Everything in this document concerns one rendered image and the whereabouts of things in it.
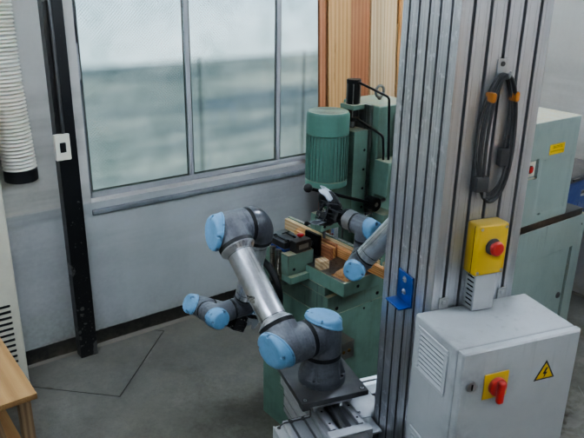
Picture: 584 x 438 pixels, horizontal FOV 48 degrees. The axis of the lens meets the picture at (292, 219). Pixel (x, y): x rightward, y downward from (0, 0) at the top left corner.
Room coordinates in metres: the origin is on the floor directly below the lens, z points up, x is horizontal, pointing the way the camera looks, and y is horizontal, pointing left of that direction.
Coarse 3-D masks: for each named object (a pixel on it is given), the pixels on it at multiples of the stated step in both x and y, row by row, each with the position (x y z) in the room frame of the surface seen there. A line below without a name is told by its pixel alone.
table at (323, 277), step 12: (312, 264) 2.47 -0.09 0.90; (336, 264) 2.47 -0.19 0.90; (288, 276) 2.41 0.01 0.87; (300, 276) 2.43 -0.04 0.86; (312, 276) 2.44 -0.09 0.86; (324, 276) 2.38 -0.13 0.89; (372, 276) 2.39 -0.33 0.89; (336, 288) 2.32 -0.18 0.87; (348, 288) 2.31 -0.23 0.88; (360, 288) 2.35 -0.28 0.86
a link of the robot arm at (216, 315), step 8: (200, 304) 2.10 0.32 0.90; (208, 304) 2.09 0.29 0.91; (216, 304) 2.08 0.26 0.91; (224, 304) 2.09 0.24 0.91; (232, 304) 2.10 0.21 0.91; (200, 312) 2.08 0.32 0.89; (208, 312) 2.04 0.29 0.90; (216, 312) 2.03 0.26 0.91; (224, 312) 2.04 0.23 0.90; (232, 312) 2.08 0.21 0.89; (208, 320) 2.03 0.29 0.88; (216, 320) 2.02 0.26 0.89; (224, 320) 2.04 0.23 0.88; (216, 328) 2.02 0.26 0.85
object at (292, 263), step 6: (282, 252) 2.45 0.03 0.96; (288, 252) 2.45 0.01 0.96; (306, 252) 2.47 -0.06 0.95; (312, 252) 2.49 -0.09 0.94; (282, 258) 2.44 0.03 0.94; (288, 258) 2.41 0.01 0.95; (294, 258) 2.43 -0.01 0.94; (300, 258) 2.45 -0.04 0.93; (306, 258) 2.47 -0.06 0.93; (312, 258) 2.49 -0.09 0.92; (282, 264) 2.44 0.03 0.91; (288, 264) 2.41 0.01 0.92; (294, 264) 2.43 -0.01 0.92; (300, 264) 2.45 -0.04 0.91; (282, 270) 2.44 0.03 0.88; (288, 270) 2.41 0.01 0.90; (294, 270) 2.43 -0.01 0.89; (300, 270) 2.45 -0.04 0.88
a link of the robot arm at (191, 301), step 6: (192, 294) 2.14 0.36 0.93; (186, 300) 2.13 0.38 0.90; (192, 300) 2.11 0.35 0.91; (198, 300) 2.12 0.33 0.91; (204, 300) 2.12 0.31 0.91; (210, 300) 2.16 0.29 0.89; (186, 306) 2.12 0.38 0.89; (192, 306) 2.10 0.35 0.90; (186, 312) 2.11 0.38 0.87; (192, 312) 2.10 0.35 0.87
